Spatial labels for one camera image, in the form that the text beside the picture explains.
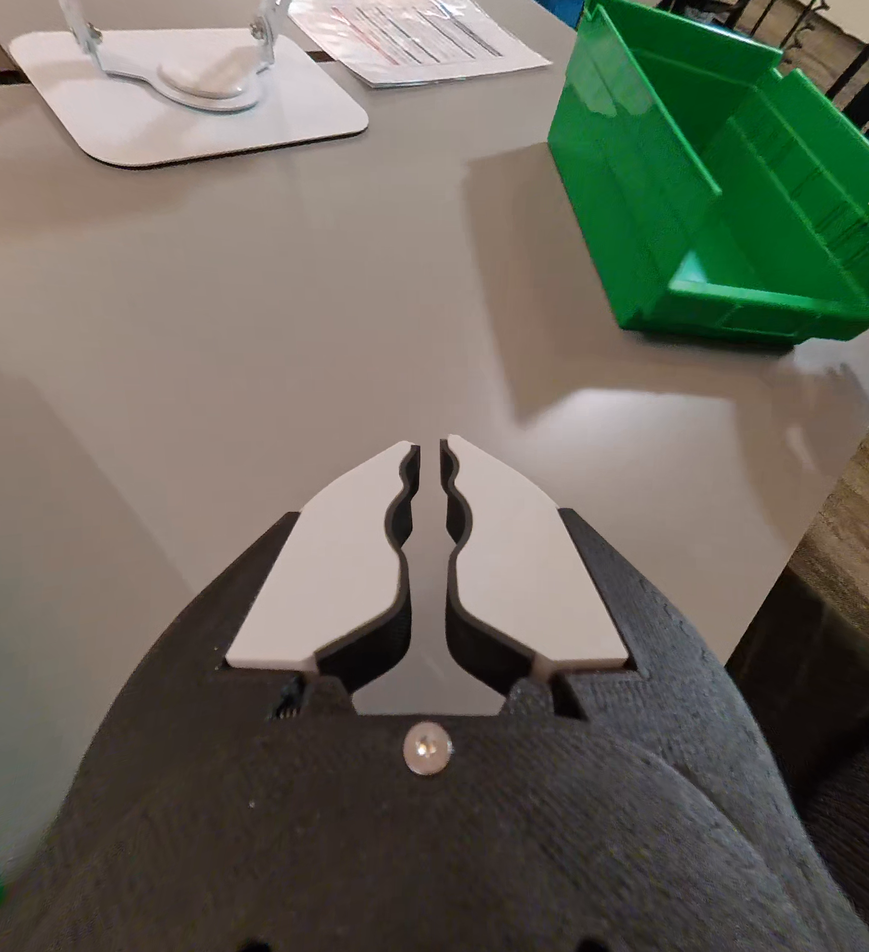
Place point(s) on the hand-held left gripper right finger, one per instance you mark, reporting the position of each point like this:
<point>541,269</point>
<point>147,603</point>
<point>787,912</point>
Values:
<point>531,580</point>

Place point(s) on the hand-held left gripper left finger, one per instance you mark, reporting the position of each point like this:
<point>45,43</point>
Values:
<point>323,580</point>

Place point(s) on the grey desk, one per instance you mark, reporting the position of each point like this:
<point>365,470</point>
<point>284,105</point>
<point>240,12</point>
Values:
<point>256,297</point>

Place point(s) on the blue fabric bag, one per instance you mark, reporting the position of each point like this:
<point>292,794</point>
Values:
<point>562,11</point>

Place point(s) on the white document stand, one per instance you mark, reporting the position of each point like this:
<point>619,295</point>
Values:
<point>181,119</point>

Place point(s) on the laminated paper sheet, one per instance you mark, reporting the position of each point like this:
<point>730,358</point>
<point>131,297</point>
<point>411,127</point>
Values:
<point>419,37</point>

